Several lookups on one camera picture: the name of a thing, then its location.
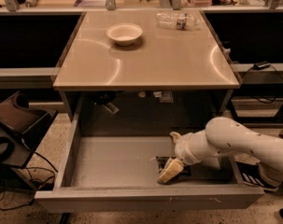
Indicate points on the grey counter cabinet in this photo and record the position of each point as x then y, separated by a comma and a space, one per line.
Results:
161, 60

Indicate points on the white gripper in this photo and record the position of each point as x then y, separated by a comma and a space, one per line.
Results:
182, 149

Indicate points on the black stand with device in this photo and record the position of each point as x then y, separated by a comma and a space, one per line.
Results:
22, 129

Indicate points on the white paper bowl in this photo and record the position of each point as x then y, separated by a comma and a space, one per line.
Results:
124, 34

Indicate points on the clear plastic water bottle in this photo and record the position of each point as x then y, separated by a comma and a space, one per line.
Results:
177, 20

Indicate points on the black rxbar chocolate wrapper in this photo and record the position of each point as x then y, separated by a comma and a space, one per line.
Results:
169, 167

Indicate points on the open grey metal drawer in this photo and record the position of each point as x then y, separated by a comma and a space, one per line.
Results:
112, 162

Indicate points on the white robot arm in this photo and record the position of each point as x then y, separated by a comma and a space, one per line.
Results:
224, 137

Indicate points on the black power adapter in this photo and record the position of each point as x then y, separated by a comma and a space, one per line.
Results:
261, 65

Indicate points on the black white sneaker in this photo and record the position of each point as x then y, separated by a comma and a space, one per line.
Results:
251, 177

